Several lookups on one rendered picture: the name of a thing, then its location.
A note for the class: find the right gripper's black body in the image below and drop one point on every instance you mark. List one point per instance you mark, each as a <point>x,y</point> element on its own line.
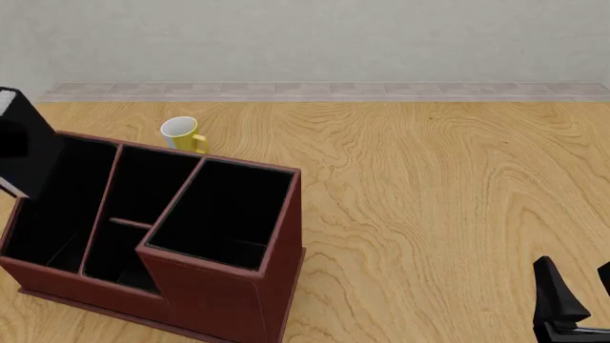
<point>567,334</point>

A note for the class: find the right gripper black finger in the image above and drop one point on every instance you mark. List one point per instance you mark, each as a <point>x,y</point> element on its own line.
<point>605,280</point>
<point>555,293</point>

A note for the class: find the red-brown desk caddy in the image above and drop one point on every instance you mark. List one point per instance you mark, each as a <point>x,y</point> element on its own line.
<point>214,296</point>

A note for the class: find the yellow mug, white inside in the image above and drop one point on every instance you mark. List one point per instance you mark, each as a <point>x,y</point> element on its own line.
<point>185,143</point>

